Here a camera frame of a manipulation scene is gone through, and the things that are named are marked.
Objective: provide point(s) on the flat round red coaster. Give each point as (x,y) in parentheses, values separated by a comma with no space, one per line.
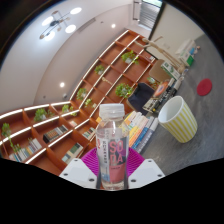
(204,87)

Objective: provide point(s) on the branched globe ceiling lamp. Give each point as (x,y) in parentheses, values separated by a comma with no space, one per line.
(55,24)

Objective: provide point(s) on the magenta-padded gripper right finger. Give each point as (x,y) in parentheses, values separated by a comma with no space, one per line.
(146,171)

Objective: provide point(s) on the grey curtain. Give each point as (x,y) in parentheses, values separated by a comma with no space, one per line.
(150,15)

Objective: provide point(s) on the wooden shelf unit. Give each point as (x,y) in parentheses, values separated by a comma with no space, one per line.
(63,133)

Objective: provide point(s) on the dark blue chair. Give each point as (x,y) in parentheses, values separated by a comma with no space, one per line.
(140,98)

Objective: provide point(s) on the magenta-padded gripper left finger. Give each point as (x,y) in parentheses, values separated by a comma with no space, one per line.
(78,171)

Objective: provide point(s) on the dark book stack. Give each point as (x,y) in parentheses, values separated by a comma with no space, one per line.
(163,95)

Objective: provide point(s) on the tall green-white carton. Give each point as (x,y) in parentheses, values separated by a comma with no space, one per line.
(171,70)

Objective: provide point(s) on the brown cardboard box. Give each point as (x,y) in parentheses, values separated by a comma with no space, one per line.
(156,71)

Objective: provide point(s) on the clear pink-labelled drink bottle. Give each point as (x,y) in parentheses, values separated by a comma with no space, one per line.
(112,150)

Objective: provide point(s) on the colourful book stack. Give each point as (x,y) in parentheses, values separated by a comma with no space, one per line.
(140,128)

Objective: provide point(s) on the yellow striped white cup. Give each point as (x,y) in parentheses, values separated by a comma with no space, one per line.
(180,125)

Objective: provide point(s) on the small green-white box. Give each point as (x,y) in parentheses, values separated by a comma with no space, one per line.
(188,58)

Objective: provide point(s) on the round recessed ceiling light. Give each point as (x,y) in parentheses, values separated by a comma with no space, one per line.
(62,84)
(113,25)

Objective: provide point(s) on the black ceiling track rail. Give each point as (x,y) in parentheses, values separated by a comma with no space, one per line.
(135,10)

